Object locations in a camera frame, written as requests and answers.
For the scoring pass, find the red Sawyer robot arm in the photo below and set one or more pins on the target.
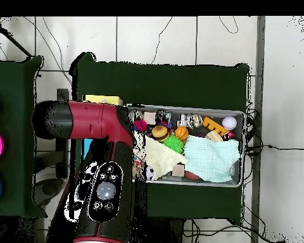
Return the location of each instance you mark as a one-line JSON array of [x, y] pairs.
[[91, 121]]

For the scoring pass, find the shallow mesh bin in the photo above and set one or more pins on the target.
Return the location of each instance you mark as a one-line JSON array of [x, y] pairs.
[[233, 112]]

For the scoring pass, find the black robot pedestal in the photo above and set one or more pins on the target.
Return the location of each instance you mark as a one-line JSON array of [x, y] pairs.
[[167, 231]]

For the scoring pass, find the cream waffle cloth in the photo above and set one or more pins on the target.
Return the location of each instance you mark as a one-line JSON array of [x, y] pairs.
[[164, 157]]

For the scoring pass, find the mint green waffle cloth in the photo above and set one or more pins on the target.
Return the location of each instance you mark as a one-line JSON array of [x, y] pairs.
[[210, 159]]

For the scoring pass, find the crushed silver can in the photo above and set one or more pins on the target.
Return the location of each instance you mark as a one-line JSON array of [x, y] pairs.
[[134, 115]]

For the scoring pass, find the grey metal bar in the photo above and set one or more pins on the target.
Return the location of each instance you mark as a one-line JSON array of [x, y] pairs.
[[259, 76]]

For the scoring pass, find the small toy soccer ball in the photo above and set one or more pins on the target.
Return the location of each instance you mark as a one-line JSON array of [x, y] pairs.
[[150, 172]]

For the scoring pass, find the green spiky rubber ball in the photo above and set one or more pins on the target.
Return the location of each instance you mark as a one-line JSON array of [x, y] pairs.
[[174, 144]]

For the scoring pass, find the wooden box with three holes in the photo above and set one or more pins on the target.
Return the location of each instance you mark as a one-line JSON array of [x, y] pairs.
[[109, 99]]

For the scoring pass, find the hamburger toy ball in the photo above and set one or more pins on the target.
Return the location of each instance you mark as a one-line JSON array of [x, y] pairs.
[[160, 132]]

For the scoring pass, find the black tripod leg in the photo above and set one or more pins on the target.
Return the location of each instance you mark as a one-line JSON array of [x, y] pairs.
[[15, 43]]

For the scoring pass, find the dark green tablecloth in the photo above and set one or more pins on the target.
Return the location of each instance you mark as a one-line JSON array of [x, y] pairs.
[[167, 83], [15, 101]]

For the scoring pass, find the orange toy basketball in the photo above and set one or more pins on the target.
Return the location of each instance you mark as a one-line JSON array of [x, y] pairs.
[[181, 132]]

